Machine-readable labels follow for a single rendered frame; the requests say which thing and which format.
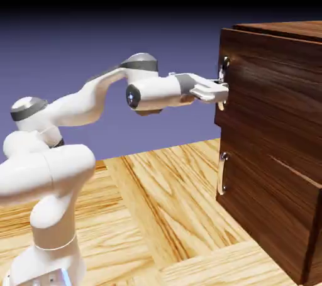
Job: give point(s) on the dark wood cabinet door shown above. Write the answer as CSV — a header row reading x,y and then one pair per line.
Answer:
x,y
271,95
264,210

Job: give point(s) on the dark wood cabinet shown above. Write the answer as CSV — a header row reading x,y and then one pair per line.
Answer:
x,y
281,30

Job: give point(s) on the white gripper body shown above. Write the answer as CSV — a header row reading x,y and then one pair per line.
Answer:
x,y
213,92

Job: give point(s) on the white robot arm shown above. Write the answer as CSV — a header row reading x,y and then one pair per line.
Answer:
x,y
75,105

